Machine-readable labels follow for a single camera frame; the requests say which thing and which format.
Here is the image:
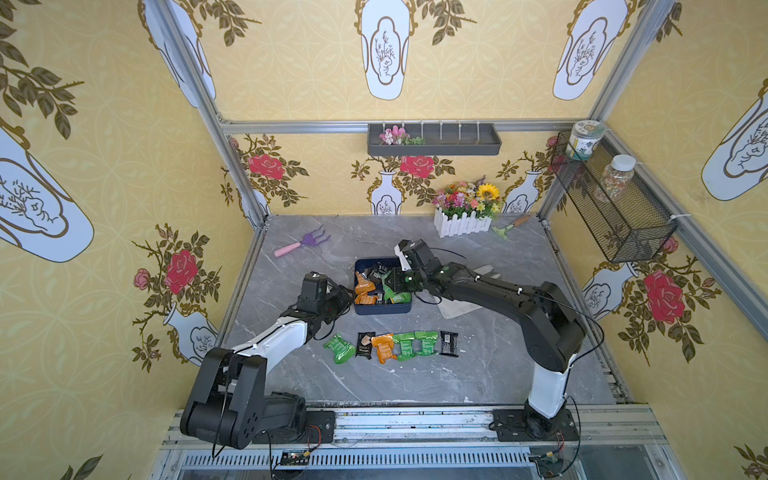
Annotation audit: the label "grey wall shelf tray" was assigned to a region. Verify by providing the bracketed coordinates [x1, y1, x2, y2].
[367, 121, 502, 157]

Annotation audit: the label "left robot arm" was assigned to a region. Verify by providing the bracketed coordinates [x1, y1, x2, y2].
[179, 272, 353, 450]

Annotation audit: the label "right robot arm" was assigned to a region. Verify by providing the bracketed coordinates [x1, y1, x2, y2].
[395, 240, 589, 442]

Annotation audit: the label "orange cookie packet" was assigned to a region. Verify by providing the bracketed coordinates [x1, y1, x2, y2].
[371, 334, 398, 365]

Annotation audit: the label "orange packet in box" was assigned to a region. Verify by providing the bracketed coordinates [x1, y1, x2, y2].
[354, 272, 378, 305]

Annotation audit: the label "green cookie packet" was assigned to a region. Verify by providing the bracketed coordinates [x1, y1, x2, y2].
[323, 334, 356, 365]
[393, 332, 416, 361]
[414, 331, 439, 357]

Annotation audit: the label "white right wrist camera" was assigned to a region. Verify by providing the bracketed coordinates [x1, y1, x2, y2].
[394, 244, 411, 271]

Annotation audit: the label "clear jar with white lid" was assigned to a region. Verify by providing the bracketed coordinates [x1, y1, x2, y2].
[595, 154, 636, 202]

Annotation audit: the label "black wire mesh basket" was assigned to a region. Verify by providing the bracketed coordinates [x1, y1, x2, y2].
[550, 131, 677, 263]

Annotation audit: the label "green rake with wooden handle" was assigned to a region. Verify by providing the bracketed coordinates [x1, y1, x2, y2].
[491, 214, 531, 240]

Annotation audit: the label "small circuit board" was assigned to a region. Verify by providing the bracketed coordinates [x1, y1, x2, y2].
[278, 450, 311, 468]

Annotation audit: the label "white and green garden glove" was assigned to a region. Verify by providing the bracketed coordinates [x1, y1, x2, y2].
[437, 265, 500, 319]

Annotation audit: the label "dark blue storage box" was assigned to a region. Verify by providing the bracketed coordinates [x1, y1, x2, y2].
[353, 257, 413, 315]

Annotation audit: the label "green packet in box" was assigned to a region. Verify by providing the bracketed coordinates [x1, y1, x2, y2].
[384, 285, 412, 305]

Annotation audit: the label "white picket fence flower planter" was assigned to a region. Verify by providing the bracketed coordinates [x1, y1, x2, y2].
[432, 181, 503, 238]

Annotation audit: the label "pink and purple garden rake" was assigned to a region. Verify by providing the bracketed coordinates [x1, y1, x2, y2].
[273, 226, 331, 258]

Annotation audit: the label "pink flowers on shelf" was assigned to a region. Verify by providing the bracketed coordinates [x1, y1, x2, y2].
[379, 125, 425, 146]

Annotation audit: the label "jar with printed label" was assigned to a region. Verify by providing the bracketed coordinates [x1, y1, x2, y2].
[565, 120, 606, 161]

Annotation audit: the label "black cookie packet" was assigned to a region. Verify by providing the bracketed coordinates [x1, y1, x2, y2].
[440, 331, 459, 358]
[355, 331, 376, 360]

